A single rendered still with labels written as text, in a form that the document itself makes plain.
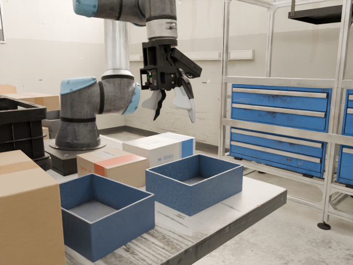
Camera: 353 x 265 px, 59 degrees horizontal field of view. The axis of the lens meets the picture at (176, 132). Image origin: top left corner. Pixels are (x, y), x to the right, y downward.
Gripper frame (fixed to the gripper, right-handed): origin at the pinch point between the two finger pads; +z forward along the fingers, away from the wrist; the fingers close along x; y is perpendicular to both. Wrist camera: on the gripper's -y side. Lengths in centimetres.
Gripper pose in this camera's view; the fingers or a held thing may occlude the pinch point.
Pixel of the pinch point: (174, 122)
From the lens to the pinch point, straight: 80.1
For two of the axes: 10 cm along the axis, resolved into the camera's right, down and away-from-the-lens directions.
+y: -7.3, 1.5, -6.7
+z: 0.6, 9.9, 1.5
